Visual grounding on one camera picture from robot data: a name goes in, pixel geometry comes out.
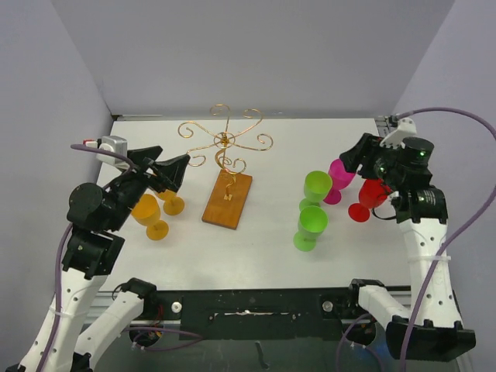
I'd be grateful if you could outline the magenta wine glass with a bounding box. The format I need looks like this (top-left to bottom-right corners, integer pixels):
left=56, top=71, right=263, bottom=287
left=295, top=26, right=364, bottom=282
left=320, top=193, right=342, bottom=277
left=323, top=159, right=355, bottom=205

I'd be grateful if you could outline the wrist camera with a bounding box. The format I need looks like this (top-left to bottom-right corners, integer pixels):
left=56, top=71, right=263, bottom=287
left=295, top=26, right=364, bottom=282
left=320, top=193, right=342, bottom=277
left=83, top=136, right=129, bottom=171
left=380, top=115, right=417, bottom=149

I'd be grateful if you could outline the orange wine glass rear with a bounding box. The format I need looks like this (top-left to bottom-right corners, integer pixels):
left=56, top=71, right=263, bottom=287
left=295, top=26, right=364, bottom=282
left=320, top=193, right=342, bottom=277
left=156, top=190, right=185, bottom=215

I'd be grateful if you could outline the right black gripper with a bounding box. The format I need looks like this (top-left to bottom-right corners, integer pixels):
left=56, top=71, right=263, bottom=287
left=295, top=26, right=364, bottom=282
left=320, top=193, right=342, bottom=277
left=339, top=133, right=404, bottom=187

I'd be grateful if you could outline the green wine glass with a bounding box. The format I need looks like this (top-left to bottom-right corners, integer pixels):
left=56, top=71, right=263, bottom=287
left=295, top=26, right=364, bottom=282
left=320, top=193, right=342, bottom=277
left=293, top=205, right=329, bottom=252
left=298, top=170, right=332, bottom=212

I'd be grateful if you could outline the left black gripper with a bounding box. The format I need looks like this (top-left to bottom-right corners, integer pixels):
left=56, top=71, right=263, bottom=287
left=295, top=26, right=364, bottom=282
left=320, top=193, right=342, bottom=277
left=106, top=145, right=189, bottom=229

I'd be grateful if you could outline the orange wine glass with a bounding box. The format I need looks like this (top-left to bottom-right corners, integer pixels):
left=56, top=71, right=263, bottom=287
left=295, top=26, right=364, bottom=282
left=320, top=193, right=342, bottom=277
left=131, top=194, right=169, bottom=241
left=156, top=190, right=185, bottom=215

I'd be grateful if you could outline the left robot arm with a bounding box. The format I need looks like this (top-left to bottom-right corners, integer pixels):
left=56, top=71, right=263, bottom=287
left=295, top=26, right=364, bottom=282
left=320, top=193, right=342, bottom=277
left=9, top=143, right=190, bottom=371

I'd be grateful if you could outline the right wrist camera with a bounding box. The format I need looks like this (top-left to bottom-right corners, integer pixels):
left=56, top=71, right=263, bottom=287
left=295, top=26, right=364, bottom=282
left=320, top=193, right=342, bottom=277
left=380, top=115, right=417, bottom=149

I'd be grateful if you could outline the gold wire wine glass rack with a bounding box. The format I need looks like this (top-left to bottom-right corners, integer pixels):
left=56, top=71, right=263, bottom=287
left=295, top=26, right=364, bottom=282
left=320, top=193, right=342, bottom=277
left=177, top=104, right=274, bottom=230

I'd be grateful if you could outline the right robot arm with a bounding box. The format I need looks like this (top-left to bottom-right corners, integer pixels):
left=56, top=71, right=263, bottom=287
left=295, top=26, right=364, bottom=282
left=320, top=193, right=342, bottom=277
left=339, top=133, right=476, bottom=362

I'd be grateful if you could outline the green wine glass front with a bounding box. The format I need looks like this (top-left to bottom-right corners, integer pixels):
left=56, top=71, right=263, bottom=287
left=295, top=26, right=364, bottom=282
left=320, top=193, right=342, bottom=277
left=293, top=205, right=329, bottom=252

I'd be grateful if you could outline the orange wine glass front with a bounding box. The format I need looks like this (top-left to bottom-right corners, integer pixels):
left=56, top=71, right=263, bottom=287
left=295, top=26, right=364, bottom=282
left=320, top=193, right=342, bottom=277
left=131, top=194, right=169, bottom=241

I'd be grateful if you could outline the red wine glass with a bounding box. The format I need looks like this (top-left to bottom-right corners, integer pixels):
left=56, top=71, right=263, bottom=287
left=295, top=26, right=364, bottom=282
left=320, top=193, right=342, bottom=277
left=348, top=180, right=391, bottom=222

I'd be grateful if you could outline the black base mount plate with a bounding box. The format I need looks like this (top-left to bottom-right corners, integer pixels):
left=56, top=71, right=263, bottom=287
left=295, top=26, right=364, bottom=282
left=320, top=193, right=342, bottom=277
left=139, top=288, right=365, bottom=340

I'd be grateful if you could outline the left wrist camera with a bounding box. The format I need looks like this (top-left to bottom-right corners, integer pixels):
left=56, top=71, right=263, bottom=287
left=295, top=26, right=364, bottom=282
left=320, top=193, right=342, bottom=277
left=83, top=136, right=129, bottom=171

